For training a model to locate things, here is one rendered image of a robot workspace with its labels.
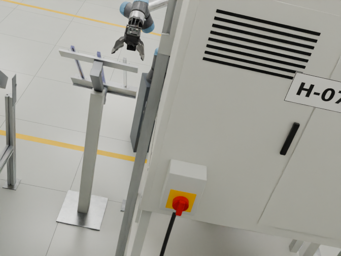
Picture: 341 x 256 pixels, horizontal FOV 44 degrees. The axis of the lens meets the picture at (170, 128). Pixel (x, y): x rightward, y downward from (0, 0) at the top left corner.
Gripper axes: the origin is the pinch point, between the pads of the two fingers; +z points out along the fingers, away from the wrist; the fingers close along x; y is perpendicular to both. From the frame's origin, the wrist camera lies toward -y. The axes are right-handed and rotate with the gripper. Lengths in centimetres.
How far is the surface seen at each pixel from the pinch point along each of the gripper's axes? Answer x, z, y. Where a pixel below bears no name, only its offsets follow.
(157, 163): 20, 72, 59
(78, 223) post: -10, 63, -78
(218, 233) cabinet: 54, 71, -5
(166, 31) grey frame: 15, 27, 58
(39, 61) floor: -87, -85, -157
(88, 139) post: -11.5, 30.1, -33.4
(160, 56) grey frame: 15, 31, 50
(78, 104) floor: -39, -39, -133
